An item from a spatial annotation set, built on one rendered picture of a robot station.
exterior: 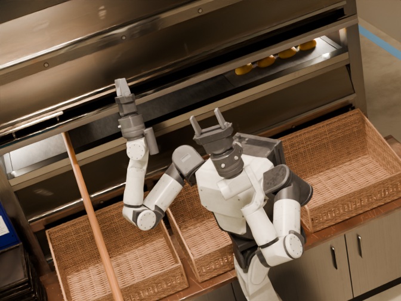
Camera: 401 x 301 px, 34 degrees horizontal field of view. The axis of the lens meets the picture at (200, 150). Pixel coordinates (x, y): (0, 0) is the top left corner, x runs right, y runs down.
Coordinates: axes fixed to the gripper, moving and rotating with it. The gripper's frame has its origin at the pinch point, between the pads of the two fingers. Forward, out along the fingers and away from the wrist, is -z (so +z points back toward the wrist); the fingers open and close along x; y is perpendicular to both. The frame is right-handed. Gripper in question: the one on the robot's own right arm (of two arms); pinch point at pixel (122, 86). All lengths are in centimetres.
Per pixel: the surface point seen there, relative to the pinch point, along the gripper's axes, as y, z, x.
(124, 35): -19, -20, -58
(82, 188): 18, 39, -48
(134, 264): 0, 89, -84
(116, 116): -14, 17, -97
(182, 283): -14, 97, -54
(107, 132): -5, 22, -88
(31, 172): 35, 31, -84
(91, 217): 20, 48, -28
